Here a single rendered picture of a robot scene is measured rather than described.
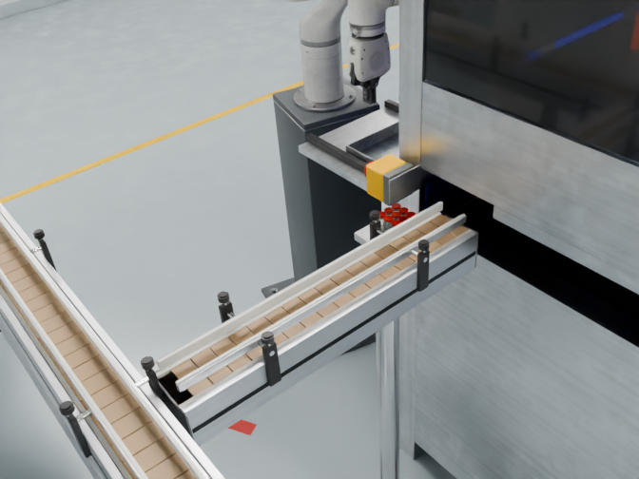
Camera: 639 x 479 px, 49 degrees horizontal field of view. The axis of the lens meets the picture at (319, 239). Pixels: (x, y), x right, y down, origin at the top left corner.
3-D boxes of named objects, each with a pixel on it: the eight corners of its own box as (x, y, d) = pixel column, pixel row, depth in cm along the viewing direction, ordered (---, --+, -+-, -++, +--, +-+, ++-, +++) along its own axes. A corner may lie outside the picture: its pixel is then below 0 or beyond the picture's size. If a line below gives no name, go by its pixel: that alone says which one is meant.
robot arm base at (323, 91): (283, 94, 216) (278, 36, 205) (338, 80, 222) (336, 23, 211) (309, 118, 202) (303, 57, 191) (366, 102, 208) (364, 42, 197)
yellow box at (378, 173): (413, 193, 149) (414, 164, 144) (389, 206, 145) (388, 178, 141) (389, 180, 154) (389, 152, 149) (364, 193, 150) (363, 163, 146)
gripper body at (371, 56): (361, 39, 155) (363, 86, 161) (395, 26, 159) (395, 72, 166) (339, 30, 160) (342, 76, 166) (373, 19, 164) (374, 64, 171)
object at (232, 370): (427, 239, 155) (429, 179, 146) (481, 271, 145) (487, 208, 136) (154, 400, 123) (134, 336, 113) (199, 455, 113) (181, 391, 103)
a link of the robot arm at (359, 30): (364, 29, 153) (364, 43, 155) (393, 18, 157) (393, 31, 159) (339, 21, 159) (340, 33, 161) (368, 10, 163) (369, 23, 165)
